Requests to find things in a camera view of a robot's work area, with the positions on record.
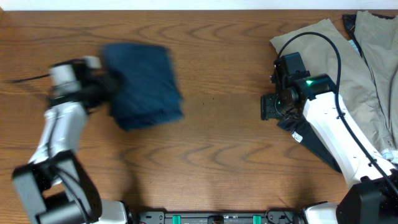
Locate navy blue denim shorts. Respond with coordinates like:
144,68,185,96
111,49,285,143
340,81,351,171
103,43,183,131

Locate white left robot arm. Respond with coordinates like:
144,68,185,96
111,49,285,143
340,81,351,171
12,56,134,224

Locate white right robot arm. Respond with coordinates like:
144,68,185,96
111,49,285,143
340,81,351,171
261,74,397,223

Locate black garment with white tag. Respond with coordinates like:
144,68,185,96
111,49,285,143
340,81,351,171
277,119,341,173

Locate beige khaki shorts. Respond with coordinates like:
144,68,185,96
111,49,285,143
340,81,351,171
271,11,397,163

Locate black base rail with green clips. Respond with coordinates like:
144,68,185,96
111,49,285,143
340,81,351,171
137,209,306,224

